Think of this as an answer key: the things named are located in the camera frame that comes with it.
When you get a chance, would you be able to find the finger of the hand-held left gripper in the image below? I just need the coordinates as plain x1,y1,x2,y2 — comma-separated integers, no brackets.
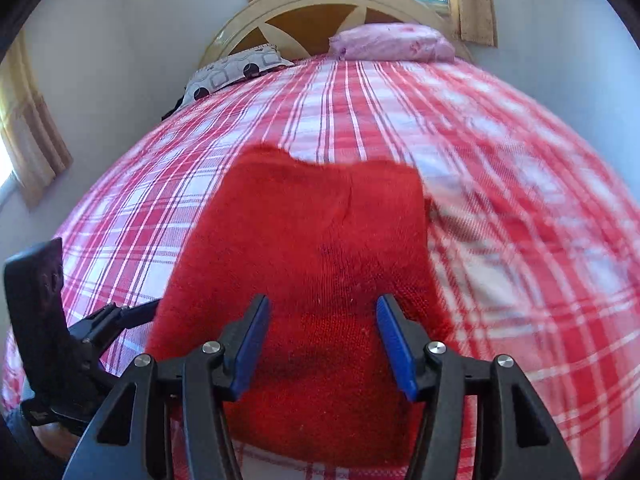
67,298,163,361

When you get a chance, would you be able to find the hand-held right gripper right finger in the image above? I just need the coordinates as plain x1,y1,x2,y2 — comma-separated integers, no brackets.
376,294,582,480

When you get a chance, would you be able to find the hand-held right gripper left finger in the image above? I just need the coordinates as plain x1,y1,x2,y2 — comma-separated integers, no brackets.
62,294,272,480

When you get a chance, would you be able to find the red knitted sweater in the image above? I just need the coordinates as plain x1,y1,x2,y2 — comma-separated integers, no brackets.
145,145,468,468

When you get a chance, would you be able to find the red plaid bed sheet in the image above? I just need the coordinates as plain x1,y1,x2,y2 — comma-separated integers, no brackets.
0,55,640,480

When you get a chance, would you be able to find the dark cloth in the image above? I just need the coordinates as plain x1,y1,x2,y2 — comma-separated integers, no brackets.
160,95,187,122

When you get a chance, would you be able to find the grey pillow with black circles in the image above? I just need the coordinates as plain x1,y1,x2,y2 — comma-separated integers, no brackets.
177,45,295,108

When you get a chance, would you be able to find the pink pillow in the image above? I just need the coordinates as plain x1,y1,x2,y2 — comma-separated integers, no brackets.
327,22,457,63

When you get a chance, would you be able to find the cream wooden headboard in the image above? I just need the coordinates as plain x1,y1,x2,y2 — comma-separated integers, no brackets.
197,0,473,71

